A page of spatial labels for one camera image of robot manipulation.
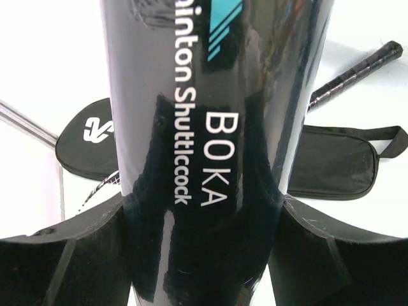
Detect black shuttlecock tube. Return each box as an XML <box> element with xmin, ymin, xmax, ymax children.
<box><xmin>101</xmin><ymin>1</ymin><xmax>333</xmax><ymax>305</ymax></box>

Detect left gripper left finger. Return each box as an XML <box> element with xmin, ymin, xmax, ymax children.
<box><xmin>1</xmin><ymin>194</ymin><xmax>131</xmax><ymax>305</ymax></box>

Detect black racket bag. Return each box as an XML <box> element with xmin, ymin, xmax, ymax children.
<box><xmin>55</xmin><ymin>98</ymin><xmax>407</xmax><ymax>200</ymax></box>

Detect right white badminton racket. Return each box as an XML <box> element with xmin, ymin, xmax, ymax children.
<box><xmin>307</xmin><ymin>41</ymin><xmax>404</xmax><ymax>112</ymax></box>

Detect left aluminium corner post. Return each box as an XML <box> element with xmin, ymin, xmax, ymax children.
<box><xmin>1</xmin><ymin>100</ymin><xmax>58</xmax><ymax>150</ymax></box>

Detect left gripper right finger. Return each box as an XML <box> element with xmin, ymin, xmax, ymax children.
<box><xmin>268</xmin><ymin>199</ymin><xmax>407</xmax><ymax>305</ymax></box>

